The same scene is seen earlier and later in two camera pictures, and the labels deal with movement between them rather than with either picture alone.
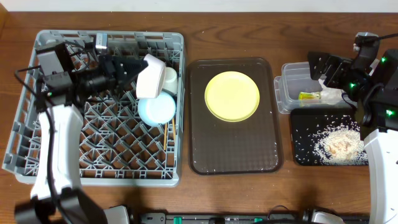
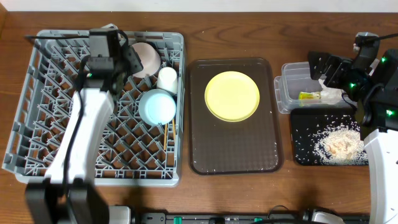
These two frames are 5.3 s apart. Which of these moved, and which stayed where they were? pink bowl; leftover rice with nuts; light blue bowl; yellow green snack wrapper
Moved: pink bowl
Stayed: yellow green snack wrapper; leftover rice with nuts; light blue bowl
